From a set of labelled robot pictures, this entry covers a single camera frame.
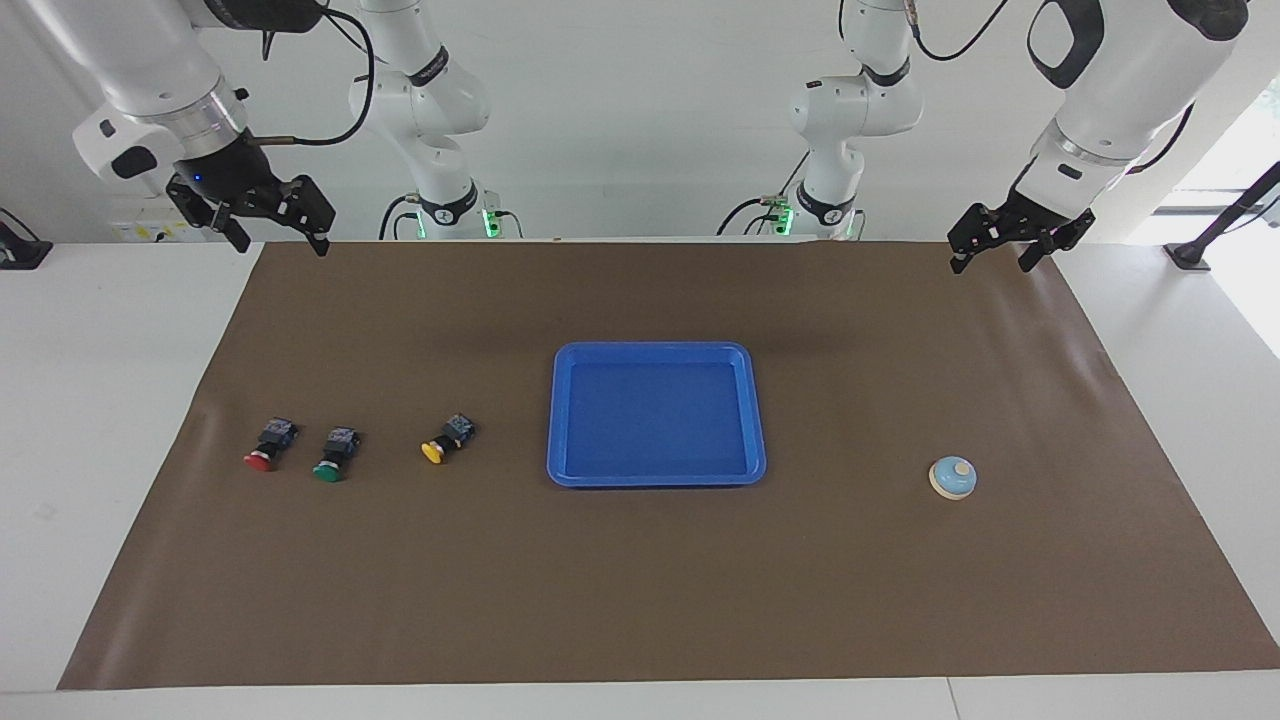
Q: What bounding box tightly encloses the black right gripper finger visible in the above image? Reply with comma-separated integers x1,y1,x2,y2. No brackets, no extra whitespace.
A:
292,174,337,259
215,205,253,255

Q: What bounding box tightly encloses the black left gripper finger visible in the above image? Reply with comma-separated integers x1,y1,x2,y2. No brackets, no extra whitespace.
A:
947,204,992,275
1017,231,1064,274

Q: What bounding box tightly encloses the red push button switch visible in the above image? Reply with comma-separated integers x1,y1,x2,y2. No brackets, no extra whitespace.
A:
243,418,299,473

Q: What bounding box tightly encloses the green push button switch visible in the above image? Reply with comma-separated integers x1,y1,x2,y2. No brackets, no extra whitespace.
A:
312,427,362,483

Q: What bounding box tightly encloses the light blue desk bell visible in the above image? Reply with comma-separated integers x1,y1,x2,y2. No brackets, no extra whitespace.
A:
928,456,979,501

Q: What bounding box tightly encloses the yellow push button switch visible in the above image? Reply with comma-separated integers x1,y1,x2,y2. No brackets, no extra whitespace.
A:
420,413,476,465

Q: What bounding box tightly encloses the blue plastic tray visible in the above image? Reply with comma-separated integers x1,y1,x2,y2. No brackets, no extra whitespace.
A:
546,341,768,489

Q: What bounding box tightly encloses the black slanted stand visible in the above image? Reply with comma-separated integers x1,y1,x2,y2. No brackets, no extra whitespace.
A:
1163,160,1280,271

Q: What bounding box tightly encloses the small black stand foot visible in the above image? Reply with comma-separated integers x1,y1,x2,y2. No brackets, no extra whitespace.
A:
0,207,53,271

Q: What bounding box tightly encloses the brown table mat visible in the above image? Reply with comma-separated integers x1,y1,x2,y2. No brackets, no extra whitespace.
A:
57,240,1280,691

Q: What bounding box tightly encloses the black right arm base cable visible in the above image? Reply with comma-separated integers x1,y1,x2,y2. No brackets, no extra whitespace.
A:
378,193,523,241

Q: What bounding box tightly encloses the black arm base cable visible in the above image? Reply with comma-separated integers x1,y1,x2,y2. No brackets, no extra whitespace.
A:
378,193,523,241
716,150,813,239

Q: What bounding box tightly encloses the black left arm base cable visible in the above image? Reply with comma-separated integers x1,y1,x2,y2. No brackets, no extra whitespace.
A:
716,150,813,239

